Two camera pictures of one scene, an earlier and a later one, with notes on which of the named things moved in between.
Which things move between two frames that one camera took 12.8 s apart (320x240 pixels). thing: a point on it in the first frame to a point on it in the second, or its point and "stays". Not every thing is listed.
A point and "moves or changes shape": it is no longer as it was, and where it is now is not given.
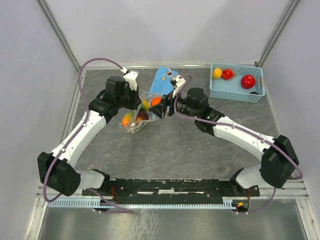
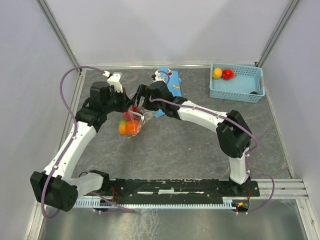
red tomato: x=227 y=74 stays
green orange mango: x=127 y=118 to x=122 y=127
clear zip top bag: x=131 y=120 moves or changes shape
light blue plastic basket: x=231 y=89 stays
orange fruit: x=156 y=101 moves or changes shape
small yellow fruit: x=217 y=73 stays
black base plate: x=130 y=188 stays
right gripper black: x=167 y=100 to x=142 y=91
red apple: x=248 y=81 to x=133 y=113
